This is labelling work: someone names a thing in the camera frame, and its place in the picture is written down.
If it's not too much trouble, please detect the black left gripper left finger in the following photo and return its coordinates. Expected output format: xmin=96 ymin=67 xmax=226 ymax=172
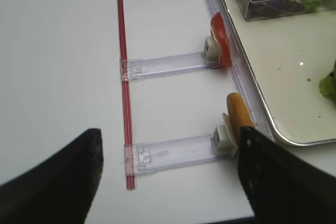
xmin=1 ymin=129 xmax=103 ymax=223

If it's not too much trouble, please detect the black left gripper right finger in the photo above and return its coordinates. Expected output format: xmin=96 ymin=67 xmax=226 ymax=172
xmin=238 ymin=126 xmax=335 ymax=223

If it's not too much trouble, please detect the left lower white pusher block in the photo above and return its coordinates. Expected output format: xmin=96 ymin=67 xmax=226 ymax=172
xmin=212 ymin=125 xmax=238 ymax=157

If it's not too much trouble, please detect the white pusher block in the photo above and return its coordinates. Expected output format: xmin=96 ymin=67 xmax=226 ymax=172
xmin=212 ymin=125 xmax=238 ymax=157
xmin=203 ymin=36 xmax=221 ymax=64

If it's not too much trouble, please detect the left bun bottom half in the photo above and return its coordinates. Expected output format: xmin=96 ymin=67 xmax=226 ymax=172
xmin=223 ymin=93 xmax=255 ymax=157

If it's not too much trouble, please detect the left lower clear pusher track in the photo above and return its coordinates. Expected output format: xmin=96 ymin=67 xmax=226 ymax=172
xmin=123 ymin=133 xmax=238 ymax=176

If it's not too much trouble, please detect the clear pusher track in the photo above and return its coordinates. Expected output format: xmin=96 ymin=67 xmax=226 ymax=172
xmin=123 ymin=133 xmax=238 ymax=176
xmin=120 ymin=52 xmax=220 ymax=82

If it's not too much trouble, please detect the white metal tray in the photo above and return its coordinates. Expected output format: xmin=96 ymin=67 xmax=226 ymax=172
xmin=222 ymin=0 xmax=335 ymax=146

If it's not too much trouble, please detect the left upper clear pusher track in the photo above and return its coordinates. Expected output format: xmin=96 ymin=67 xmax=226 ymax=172
xmin=120 ymin=52 xmax=220 ymax=82

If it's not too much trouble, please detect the left upper white pusher block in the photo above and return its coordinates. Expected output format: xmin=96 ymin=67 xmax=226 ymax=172
xmin=203 ymin=36 xmax=221 ymax=64

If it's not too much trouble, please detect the left red rail strip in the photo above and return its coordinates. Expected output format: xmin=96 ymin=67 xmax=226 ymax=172
xmin=115 ymin=0 xmax=138 ymax=190

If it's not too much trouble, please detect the left clear divider wall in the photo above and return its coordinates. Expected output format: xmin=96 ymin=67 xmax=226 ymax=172
xmin=204 ymin=0 xmax=275 ymax=141

